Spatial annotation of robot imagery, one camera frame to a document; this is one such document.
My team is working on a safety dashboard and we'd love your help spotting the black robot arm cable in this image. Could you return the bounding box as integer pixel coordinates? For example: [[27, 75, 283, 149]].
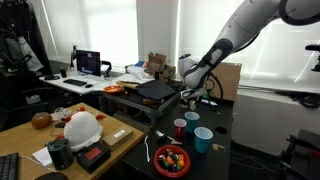
[[207, 70, 225, 102]]

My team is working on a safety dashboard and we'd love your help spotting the white plastic strip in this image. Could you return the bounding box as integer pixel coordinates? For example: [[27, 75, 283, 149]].
[[143, 134, 152, 163]]

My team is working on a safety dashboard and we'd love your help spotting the large cardboard sheet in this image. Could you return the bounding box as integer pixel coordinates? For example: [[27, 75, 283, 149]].
[[207, 61, 243, 103]]

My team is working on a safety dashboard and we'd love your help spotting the blue bin lid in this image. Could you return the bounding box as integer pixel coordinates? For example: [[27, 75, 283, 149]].
[[135, 79, 177, 101]]

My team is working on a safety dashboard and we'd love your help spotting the white plush toy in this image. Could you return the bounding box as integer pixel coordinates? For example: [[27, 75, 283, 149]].
[[54, 106, 108, 153]]

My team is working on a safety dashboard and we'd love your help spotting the black cylinder speaker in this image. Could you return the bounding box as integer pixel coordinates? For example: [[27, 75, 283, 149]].
[[46, 137, 75, 171]]

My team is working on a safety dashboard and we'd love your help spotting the red plastic bowl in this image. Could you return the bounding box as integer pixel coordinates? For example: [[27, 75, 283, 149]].
[[153, 144, 192, 178]]

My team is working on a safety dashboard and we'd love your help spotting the small cardboard box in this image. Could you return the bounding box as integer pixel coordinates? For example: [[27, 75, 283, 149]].
[[101, 126, 134, 148]]

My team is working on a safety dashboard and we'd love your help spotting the brown ball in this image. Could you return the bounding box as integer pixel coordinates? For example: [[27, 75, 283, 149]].
[[30, 111, 54, 130]]

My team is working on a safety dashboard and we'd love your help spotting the beige paper scrap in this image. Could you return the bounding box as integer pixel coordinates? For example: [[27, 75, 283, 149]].
[[211, 143, 227, 152]]

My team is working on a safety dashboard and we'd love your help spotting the white paper note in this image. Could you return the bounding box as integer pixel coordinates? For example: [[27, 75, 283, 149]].
[[31, 146, 53, 168]]

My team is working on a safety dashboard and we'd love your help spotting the black office chair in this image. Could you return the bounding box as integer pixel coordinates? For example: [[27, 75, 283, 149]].
[[0, 84, 51, 133]]

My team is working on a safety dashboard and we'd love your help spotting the dark screen monitor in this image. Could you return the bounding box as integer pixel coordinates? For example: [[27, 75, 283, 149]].
[[75, 49, 102, 78]]

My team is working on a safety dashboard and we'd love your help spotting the wooden desk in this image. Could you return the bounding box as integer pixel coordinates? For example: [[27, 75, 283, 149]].
[[0, 102, 146, 180]]

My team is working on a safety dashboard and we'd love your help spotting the white paper stack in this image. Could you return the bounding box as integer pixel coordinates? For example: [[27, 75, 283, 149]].
[[125, 65, 154, 84]]

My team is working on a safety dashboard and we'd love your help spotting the red plastic cup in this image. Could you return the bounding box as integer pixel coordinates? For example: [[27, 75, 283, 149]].
[[173, 118, 188, 141]]

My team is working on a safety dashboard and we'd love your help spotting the yellow toy figure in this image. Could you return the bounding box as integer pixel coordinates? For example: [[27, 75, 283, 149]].
[[177, 154, 186, 168]]

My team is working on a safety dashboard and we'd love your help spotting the small white blue object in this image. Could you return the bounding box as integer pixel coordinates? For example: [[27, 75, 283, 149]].
[[202, 98, 220, 109]]

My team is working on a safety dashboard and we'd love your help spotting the white desk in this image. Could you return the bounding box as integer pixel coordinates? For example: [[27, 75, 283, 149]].
[[39, 71, 128, 97]]

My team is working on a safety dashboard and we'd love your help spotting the black box red label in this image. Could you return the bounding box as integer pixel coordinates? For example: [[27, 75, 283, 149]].
[[75, 142, 112, 174]]

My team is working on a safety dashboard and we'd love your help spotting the clear glass jar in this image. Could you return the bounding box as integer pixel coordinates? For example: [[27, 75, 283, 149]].
[[53, 107, 73, 121]]

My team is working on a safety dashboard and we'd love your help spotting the black keyboard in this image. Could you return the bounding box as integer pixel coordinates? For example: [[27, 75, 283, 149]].
[[63, 78, 88, 87], [0, 152, 19, 180]]

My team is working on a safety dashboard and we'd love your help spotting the blue plastic cup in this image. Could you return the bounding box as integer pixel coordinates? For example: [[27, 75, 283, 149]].
[[184, 111, 201, 133], [193, 126, 214, 154]]

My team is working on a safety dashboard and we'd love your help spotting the orange bowl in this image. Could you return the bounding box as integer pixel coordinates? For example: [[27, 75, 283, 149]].
[[103, 84, 124, 95]]

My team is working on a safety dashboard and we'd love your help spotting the metal cart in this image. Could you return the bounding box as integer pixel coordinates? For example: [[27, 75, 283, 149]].
[[101, 89, 183, 126]]

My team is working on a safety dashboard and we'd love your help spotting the open cardboard box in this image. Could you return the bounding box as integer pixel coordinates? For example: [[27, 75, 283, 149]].
[[147, 52, 177, 84]]

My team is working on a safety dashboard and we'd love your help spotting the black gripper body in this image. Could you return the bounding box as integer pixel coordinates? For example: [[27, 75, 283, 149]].
[[186, 95, 202, 104]]

